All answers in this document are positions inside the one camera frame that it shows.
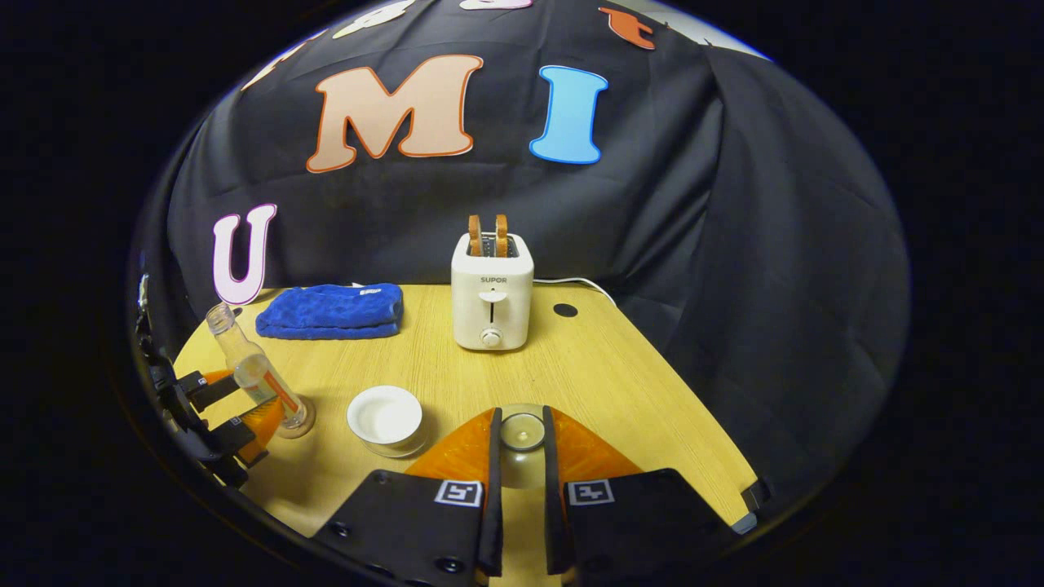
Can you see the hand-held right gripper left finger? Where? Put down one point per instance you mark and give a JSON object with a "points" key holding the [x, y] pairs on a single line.
{"points": [[494, 522]]}

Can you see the glass saucer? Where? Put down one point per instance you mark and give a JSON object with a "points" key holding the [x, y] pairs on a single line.
{"points": [[412, 450]]}

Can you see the white teacup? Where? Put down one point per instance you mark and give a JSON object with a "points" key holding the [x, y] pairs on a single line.
{"points": [[385, 414]]}

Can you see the white toaster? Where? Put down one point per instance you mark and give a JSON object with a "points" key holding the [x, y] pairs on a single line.
{"points": [[492, 302]]}

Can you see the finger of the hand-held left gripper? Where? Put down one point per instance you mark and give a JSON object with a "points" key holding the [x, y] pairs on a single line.
{"points": [[208, 390], [261, 428]]}

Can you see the black backdrop cloth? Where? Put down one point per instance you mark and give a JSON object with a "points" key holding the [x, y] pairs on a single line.
{"points": [[693, 244]]}

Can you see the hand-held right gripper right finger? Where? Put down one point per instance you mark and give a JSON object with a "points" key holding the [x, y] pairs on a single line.
{"points": [[553, 522]]}

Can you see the blue folded towel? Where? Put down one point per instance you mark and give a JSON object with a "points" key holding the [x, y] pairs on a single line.
{"points": [[326, 314]]}

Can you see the cream teacup lid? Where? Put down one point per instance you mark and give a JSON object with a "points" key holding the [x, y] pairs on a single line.
{"points": [[522, 432]]}

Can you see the clear plastic water bottle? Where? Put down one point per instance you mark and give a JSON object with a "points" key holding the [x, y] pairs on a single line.
{"points": [[245, 350]]}

